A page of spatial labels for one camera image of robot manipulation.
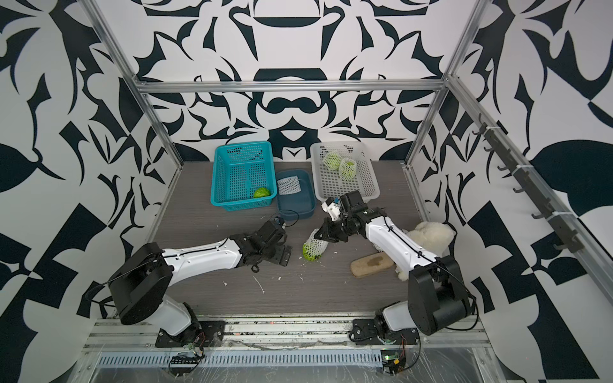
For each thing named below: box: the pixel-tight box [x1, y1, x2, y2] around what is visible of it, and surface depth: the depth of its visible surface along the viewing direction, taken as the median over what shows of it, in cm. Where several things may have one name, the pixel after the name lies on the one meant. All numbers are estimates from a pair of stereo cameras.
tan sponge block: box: [350, 252, 395, 278], surface depth 87 cm
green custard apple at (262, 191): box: [253, 186, 272, 198], surface depth 104 cm
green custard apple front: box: [301, 243, 323, 261], surface depth 87 cm
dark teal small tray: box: [275, 169, 317, 219], surface depth 108 cm
